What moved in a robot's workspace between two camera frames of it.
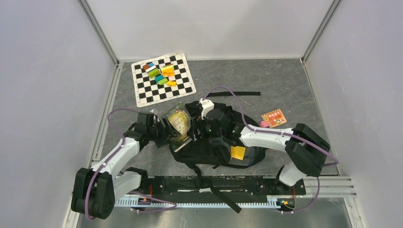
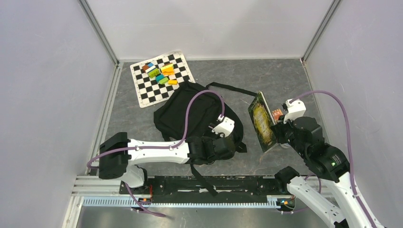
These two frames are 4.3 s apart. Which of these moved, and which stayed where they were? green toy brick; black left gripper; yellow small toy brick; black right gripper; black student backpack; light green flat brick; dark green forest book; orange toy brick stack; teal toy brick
Moved: black student backpack; dark green forest book; black left gripper; black right gripper
Stayed: orange toy brick stack; green toy brick; teal toy brick; yellow small toy brick; light green flat brick
